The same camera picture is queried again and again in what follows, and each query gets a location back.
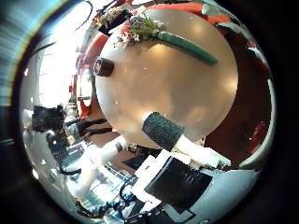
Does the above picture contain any flower bouquet with green stem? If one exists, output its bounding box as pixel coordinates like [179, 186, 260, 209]
[113, 6, 219, 66]

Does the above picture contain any dark brown vase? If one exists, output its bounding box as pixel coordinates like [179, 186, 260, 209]
[93, 57, 115, 77]

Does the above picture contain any seated person in dark trousers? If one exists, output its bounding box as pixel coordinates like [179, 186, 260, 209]
[76, 117, 113, 138]

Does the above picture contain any black tray with flowers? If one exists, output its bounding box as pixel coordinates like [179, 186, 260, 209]
[93, 6, 134, 36]

